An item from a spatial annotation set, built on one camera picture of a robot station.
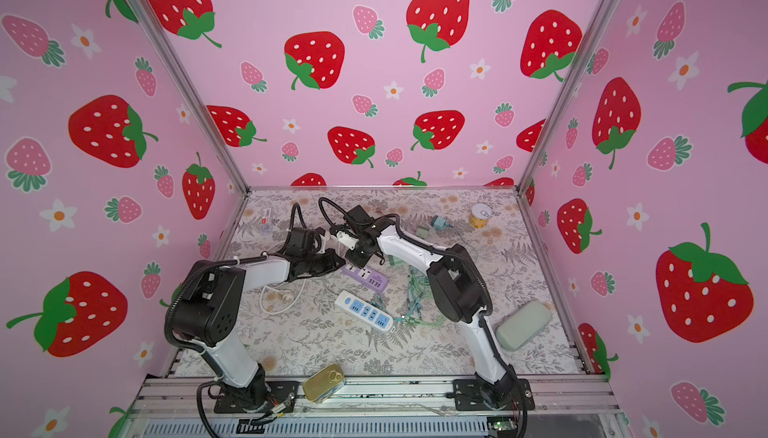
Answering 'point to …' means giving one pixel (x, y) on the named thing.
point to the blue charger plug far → (440, 223)
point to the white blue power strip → (364, 310)
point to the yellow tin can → (480, 215)
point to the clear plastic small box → (266, 220)
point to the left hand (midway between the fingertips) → (346, 261)
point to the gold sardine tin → (321, 386)
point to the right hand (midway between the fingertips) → (353, 254)
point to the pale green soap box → (520, 328)
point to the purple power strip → (367, 276)
